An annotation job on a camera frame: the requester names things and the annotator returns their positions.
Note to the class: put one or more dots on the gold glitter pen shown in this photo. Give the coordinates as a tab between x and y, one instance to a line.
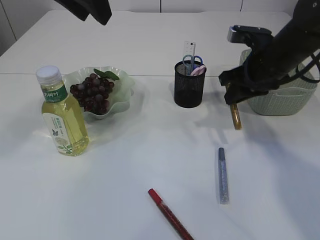
235	117

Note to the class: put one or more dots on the silver glitter pen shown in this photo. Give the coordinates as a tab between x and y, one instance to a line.
224	198

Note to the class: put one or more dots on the green wavy glass plate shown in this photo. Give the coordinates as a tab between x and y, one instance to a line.
119	98

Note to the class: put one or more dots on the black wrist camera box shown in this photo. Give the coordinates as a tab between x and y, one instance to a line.
248	35

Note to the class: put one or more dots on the red glitter pen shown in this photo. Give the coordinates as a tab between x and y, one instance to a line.
170	216

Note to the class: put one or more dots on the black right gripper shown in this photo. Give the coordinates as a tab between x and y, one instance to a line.
256	76

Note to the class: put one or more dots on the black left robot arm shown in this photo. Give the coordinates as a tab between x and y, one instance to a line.
100	10

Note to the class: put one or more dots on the clear plastic ruler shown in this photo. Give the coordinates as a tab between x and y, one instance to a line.
189	48

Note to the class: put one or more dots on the pink scissors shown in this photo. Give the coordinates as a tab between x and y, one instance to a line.
198	71

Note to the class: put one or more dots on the green woven plastic basket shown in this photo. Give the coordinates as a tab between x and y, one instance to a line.
287	100

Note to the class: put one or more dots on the blue scissors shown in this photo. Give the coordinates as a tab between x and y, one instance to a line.
191	62

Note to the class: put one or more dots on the yellow tea bottle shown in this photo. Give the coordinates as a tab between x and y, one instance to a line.
62	113

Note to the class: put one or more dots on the purple artificial grape bunch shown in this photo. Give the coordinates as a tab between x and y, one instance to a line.
94	92

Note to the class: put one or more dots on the black mesh pen holder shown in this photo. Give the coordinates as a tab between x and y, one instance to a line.
188	90

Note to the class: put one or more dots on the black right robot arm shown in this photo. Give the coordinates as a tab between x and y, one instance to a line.
294	46

